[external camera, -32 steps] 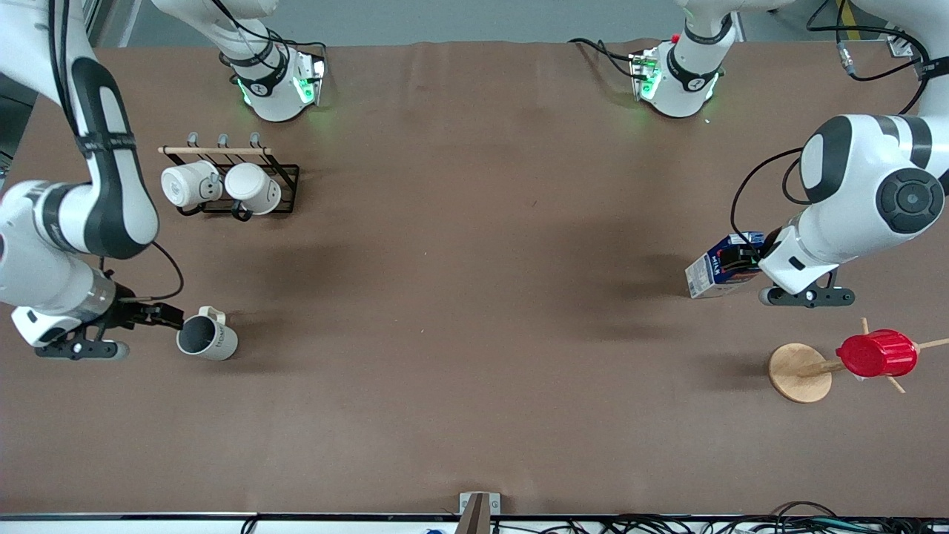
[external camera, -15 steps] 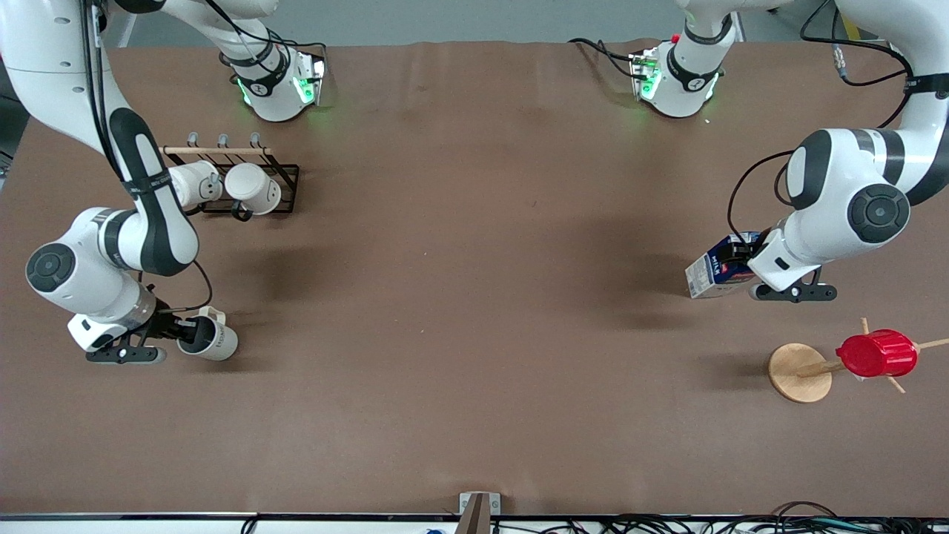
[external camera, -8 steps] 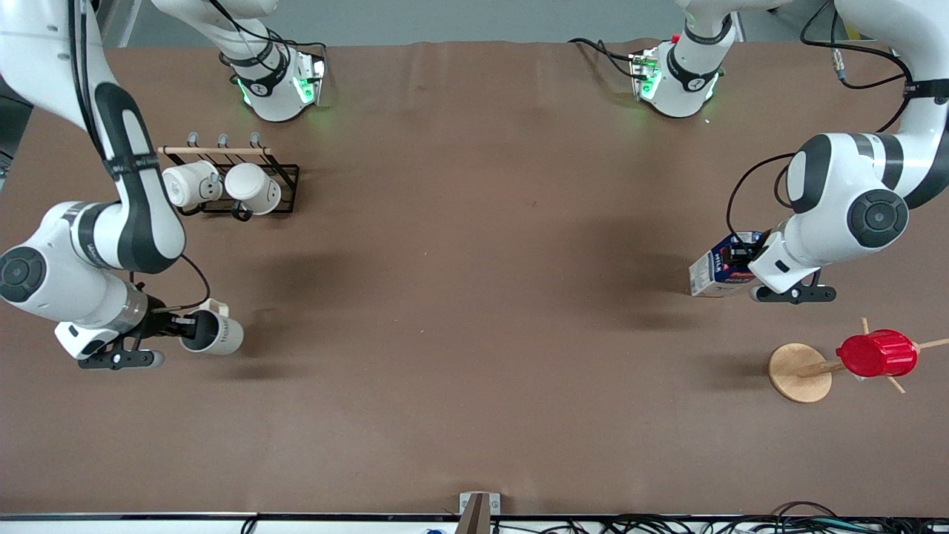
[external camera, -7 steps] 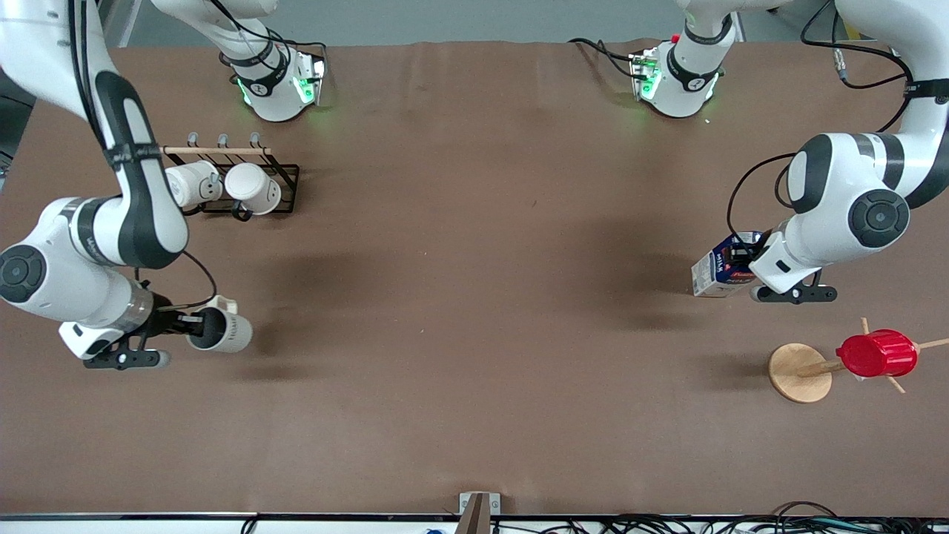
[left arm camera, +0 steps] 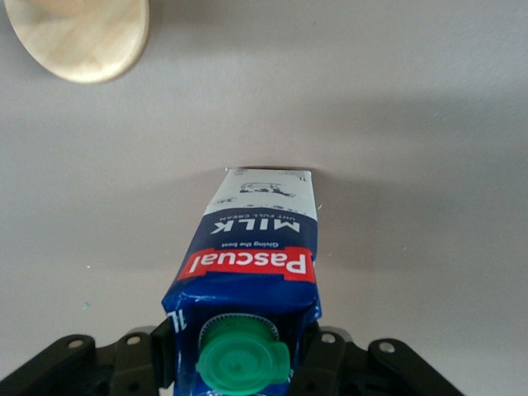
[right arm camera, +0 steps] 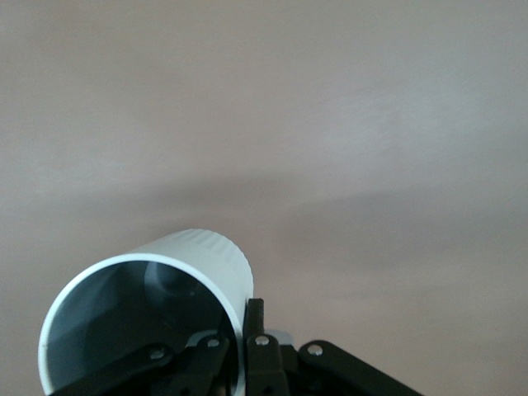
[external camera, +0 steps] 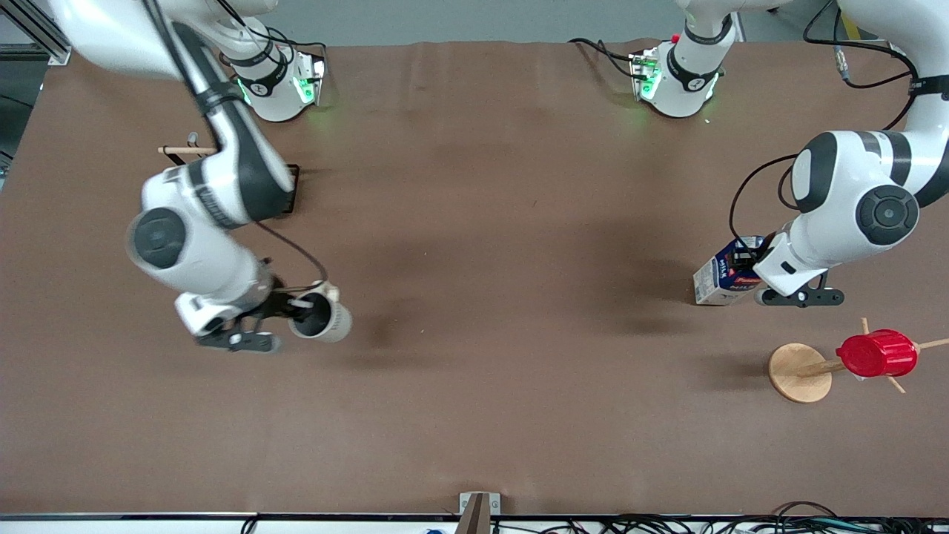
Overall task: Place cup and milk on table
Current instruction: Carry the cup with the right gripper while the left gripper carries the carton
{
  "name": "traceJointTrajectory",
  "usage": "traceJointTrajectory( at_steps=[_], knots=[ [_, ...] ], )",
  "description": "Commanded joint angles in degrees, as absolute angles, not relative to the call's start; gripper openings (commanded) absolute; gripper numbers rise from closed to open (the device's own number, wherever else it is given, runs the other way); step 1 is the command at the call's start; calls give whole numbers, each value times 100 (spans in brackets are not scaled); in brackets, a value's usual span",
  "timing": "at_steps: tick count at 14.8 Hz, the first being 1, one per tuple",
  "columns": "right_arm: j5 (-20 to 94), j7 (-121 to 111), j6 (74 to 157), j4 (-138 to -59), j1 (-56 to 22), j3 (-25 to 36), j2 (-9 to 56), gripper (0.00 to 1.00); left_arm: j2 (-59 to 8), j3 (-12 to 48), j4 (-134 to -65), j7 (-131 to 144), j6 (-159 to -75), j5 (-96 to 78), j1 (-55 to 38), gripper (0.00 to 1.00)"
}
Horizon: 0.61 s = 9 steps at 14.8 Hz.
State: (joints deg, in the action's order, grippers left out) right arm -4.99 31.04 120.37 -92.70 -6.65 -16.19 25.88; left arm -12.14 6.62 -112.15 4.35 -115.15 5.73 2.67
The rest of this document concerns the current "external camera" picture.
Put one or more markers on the brown table cover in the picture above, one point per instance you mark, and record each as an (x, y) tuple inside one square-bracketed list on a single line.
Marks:
[(445, 371)]

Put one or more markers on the blue white milk carton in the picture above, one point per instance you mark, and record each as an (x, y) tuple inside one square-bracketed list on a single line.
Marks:
[(715, 285)]

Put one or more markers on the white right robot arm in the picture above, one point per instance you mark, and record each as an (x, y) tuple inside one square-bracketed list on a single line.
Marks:
[(245, 163)]

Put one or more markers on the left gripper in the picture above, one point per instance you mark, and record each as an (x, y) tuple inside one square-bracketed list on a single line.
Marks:
[(756, 256)]

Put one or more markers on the white mug grey inside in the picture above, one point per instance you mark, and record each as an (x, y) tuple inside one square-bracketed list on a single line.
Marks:
[(334, 322)]

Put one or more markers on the aluminium frame profile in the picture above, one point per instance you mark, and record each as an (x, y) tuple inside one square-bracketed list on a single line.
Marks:
[(41, 33)]

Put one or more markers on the red plastic cup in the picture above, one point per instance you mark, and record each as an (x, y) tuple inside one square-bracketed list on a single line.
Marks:
[(878, 354)]

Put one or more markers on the wooden cup tree stand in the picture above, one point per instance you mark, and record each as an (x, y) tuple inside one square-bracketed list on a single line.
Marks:
[(797, 374)]

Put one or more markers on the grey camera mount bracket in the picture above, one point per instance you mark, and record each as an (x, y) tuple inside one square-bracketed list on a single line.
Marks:
[(478, 508)]

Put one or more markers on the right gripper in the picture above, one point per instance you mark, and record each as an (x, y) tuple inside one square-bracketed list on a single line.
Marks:
[(279, 300)]

